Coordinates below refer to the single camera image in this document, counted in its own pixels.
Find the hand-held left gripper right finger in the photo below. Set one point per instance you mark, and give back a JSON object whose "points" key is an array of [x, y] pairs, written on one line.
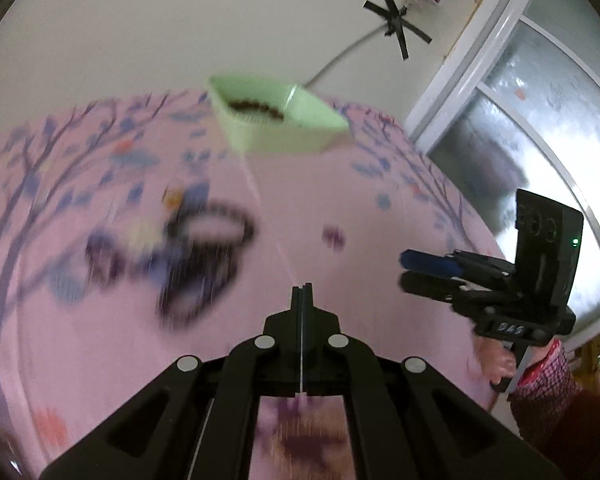
{"points": [[330, 355]]}

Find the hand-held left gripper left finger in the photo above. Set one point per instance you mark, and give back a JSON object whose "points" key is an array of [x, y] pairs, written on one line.
{"points": [[275, 355]]}

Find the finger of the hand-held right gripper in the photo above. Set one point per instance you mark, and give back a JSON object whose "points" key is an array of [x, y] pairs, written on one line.
{"points": [[430, 285], [430, 260]]}

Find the light green plastic basin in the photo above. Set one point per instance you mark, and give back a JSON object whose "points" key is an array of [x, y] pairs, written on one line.
{"points": [[275, 120]]}

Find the person's right forearm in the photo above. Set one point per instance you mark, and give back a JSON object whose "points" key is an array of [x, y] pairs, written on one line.
{"points": [[555, 400]]}

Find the person's right hand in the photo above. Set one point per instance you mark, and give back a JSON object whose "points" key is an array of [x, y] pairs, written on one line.
{"points": [[495, 365]]}

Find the pink printed bed sheet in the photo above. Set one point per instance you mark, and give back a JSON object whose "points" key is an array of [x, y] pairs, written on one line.
{"points": [[130, 240]]}

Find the black tape cross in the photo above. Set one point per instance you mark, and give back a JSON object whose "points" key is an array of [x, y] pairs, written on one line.
{"points": [[396, 20]]}

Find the white window frame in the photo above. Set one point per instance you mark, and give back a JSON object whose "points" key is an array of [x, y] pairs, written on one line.
{"points": [[520, 110]]}

